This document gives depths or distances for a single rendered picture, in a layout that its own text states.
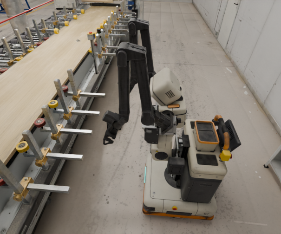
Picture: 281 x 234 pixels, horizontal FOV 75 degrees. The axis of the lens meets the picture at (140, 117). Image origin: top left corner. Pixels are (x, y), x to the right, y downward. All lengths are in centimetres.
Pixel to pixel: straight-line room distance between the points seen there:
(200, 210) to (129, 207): 69
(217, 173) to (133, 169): 112
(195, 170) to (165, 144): 27
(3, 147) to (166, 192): 135
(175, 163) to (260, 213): 121
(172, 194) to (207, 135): 68
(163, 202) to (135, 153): 83
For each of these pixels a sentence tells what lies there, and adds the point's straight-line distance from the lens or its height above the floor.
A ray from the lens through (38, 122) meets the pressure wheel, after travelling 168.
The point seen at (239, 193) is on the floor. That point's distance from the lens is 241.
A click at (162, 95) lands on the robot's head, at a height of 130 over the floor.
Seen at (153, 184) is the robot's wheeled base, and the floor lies 28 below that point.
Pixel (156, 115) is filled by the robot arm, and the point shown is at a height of 126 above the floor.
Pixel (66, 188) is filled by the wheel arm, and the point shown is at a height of 84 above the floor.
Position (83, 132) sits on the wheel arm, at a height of 83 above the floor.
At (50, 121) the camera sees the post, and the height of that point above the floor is 97.
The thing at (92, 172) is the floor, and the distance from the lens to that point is 232.
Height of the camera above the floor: 193
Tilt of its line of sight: 42 degrees down
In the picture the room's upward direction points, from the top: 1 degrees clockwise
